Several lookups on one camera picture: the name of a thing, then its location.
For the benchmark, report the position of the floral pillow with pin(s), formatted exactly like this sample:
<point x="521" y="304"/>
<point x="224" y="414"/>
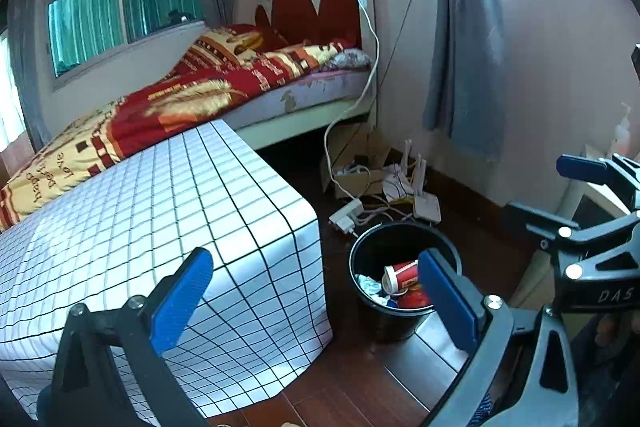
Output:
<point x="350" y="59"/>

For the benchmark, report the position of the beige paper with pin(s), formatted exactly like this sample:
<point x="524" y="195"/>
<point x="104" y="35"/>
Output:
<point x="369" y="284"/>

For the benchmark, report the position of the open cardboard box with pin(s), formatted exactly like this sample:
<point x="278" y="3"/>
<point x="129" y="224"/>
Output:
<point x="350" y="182"/>

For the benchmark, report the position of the blue grey curtain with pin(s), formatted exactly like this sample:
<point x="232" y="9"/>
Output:
<point x="465" y="47"/>

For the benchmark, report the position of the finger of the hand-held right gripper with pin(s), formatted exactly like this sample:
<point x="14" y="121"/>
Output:
<point x="545" y="224"/>
<point x="580" y="168"/>

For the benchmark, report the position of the white cabinet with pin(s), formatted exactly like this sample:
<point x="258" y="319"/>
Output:
<point x="595" y="197"/>

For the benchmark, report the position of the red plastic bag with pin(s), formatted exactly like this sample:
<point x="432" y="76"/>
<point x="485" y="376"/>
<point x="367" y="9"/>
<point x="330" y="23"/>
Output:
<point x="415" y="299"/>

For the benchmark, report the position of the black trash bin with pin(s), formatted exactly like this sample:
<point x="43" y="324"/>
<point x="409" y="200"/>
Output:
<point x="370" y="322"/>

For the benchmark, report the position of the bed with red yellow blanket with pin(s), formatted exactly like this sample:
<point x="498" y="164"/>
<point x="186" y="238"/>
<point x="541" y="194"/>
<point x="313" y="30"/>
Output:
<point x="200" y="92"/>

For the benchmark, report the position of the white flat modem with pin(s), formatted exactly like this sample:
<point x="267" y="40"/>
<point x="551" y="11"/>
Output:
<point x="427" y="209"/>

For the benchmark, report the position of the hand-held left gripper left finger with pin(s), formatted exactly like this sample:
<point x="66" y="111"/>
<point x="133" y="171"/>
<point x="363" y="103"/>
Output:
<point x="182" y="297"/>

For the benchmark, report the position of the bright narrow window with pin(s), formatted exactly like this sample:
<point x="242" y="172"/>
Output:
<point x="10" y="97"/>

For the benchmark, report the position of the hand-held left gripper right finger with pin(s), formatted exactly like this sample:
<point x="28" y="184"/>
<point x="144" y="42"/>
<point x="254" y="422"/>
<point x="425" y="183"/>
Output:
<point x="447" y="302"/>

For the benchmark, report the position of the red paper cup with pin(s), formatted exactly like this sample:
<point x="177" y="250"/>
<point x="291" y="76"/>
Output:
<point x="402" y="274"/>

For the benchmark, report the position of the person's right hand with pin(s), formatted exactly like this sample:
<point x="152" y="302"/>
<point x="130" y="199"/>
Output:
<point x="607" y="329"/>

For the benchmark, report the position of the white power strip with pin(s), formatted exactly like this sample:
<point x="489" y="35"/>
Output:
<point x="347" y="214"/>

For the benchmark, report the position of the grey stained mattress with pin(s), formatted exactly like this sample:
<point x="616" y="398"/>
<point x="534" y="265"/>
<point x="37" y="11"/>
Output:
<point x="320" y="92"/>

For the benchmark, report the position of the black power adapter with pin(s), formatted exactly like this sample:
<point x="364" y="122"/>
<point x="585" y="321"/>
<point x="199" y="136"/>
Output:
<point x="361" y="160"/>

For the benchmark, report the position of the crumpled white paper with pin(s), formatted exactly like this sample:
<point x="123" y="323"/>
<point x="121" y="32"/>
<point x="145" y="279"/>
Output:
<point x="397" y="182"/>

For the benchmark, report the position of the white router with antennas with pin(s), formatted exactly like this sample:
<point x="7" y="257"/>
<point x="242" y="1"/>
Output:
<point x="420" y="172"/>

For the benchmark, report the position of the white grid tablecloth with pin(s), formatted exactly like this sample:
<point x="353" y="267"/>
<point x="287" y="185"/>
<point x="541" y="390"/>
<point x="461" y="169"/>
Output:
<point x="150" y="207"/>

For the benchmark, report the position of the dark grey curtain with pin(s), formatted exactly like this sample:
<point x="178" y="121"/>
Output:
<point x="27" y="57"/>

